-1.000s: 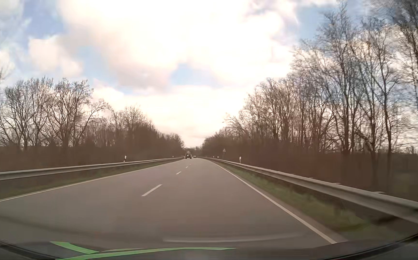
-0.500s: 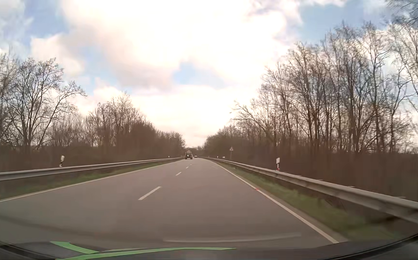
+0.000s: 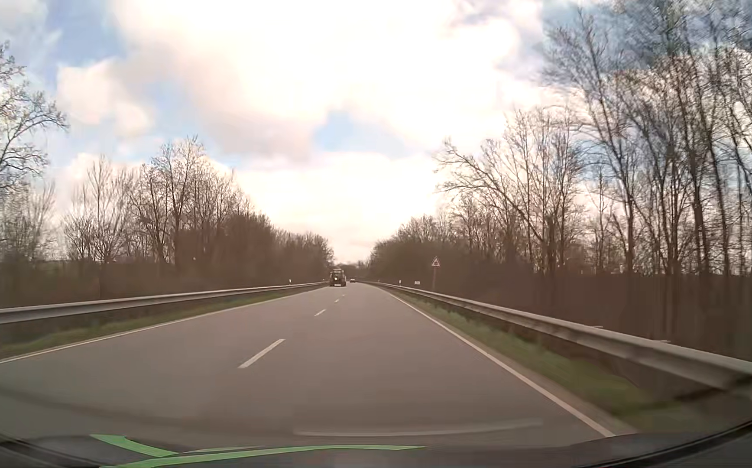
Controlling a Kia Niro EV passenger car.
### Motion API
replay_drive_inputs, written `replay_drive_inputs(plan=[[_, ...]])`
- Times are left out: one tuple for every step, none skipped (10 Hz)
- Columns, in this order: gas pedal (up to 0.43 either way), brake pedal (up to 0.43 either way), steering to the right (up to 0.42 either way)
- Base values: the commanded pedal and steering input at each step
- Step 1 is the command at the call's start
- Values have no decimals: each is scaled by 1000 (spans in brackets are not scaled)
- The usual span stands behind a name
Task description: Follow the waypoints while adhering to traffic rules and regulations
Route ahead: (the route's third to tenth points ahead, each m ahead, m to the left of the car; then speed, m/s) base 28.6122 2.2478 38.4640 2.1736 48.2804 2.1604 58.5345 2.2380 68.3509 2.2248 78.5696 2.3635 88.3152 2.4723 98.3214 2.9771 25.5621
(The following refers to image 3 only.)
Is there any grey asphalt road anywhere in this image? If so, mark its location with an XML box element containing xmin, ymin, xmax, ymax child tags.
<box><xmin>0</xmin><ymin>281</ymin><xmax>637</xmax><ymax>451</ymax></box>

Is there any row of bare trees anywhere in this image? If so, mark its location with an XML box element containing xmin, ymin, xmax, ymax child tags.
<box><xmin>363</xmin><ymin>0</ymin><xmax>752</xmax><ymax>365</ymax></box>
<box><xmin>0</xmin><ymin>43</ymin><xmax>336</xmax><ymax>313</ymax></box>

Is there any car's own bonnet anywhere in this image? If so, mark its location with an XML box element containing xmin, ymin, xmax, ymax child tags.
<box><xmin>0</xmin><ymin>403</ymin><xmax>752</xmax><ymax>468</ymax></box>

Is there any grass verge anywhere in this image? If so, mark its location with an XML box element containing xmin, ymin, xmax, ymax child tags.
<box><xmin>376</xmin><ymin>285</ymin><xmax>741</xmax><ymax>434</ymax></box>
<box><xmin>0</xmin><ymin>286</ymin><xmax>322</xmax><ymax>369</ymax></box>

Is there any grey metal guard rail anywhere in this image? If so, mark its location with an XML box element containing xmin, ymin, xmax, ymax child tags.
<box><xmin>362</xmin><ymin>280</ymin><xmax>752</xmax><ymax>408</ymax></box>
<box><xmin>0</xmin><ymin>281</ymin><xmax>329</xmax><ymax>330</ymax></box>

